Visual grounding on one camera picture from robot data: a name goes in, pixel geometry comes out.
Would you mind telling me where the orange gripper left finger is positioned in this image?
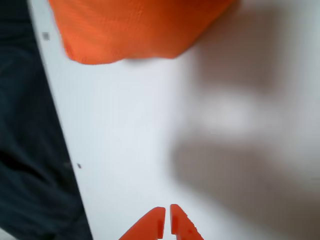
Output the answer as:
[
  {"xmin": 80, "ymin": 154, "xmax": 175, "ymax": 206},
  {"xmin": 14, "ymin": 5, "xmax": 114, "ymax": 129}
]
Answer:
[{"xmin": 118, "ymin": 206, "xmax": 166, "ymax": 240}]

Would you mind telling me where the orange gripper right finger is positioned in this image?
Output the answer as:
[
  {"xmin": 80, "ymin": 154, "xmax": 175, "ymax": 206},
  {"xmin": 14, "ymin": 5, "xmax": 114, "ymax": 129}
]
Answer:
[{"xmin": 169, "ymin": 203, "xmax": 205, "ymax": 240}]

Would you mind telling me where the orange fabric bean bag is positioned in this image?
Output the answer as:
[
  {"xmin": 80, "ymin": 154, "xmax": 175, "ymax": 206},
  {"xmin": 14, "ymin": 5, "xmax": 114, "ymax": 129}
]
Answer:
[{"xmin": 47, "ymin": 0, "xmax": 237, "ymax": 65}]

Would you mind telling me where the person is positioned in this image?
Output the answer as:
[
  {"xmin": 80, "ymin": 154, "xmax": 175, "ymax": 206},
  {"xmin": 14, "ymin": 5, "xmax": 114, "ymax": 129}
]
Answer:
[{"xmin": 0, "ymin": 0, "xmax": 94, "ymax": 240}]

